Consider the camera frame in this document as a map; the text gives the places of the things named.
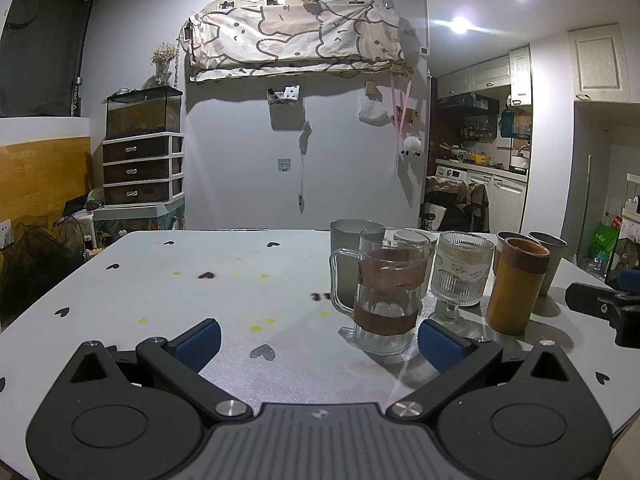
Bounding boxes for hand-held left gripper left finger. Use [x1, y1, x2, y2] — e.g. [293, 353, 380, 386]
[65, 317, 254, 421]

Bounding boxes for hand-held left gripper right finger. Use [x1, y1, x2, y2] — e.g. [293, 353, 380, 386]
[385, 320, 577, 419]

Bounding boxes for grey tapered cup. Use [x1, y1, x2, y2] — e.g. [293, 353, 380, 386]
[528, 231, 569, 299]

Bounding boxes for yellow bamboo cup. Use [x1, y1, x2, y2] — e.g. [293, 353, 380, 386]
[485, 237, 551, 336]

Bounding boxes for brown cup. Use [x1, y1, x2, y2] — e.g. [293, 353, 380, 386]
[494, 231, 527, 277]

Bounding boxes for white cup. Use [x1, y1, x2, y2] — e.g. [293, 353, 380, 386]
[393, 229, 438, 297]

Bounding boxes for frosted grey cup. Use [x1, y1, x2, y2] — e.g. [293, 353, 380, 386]
[329, 218, 386, 302]

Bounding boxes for green plastic bag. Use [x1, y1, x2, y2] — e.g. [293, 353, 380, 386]
[592, 220, 622, 262]

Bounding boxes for glass mug with brown bands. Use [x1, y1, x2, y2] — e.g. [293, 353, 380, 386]
[328, 232, 432, 356]

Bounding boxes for ribbed glass goblet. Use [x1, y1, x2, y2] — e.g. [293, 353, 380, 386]
[430, 231, 495, 324]

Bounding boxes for white kitchen base cabinet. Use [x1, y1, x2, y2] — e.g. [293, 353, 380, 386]
[467, 168, 529, 235]

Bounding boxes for chair with draped cloth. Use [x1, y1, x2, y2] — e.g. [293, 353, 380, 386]
[424, 176, 491, 234]

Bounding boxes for white washing machine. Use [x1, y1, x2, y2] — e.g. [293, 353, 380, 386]
[434, 164, 469, 184]

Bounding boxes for black netting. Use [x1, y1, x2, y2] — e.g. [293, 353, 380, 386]
[0, 224, 84, 333]

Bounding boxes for white plastic drawer unit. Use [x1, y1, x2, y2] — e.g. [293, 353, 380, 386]
[102, 132, 186, 206]

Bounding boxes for wooden panel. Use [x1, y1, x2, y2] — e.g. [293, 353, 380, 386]
[0, 134, 94, 251]

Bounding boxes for glass fish tank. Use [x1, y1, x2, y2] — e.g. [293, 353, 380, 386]
[105, 85, 184, 140]

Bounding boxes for pink ribbon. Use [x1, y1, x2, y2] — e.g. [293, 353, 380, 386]
[391, 71, 414, 147]

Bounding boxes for white kitchen upper cabinets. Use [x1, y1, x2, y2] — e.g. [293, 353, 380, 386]
[436, 46, 533, 107]

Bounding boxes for white hanging bag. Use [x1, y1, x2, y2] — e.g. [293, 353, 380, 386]
[357, 94, 389, 124]

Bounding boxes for dried flower bouquet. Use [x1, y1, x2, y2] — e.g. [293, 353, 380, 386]
[151, 42, 180, 86]

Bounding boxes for printed cartoon blanket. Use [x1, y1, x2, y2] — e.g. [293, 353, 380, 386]
[181, 0, 407, 84]

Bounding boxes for dark curtain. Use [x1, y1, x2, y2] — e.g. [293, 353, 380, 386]
[0, 0, 97, 119]

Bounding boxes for hanging cord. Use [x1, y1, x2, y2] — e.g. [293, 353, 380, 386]
[297, 120, 314, 214]

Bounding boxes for white wall cabinet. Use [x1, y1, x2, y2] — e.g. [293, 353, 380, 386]
[567, 23, 633, 104]

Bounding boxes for wall storage box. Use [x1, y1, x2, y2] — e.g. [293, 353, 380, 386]
[266, 84, 301, 107]

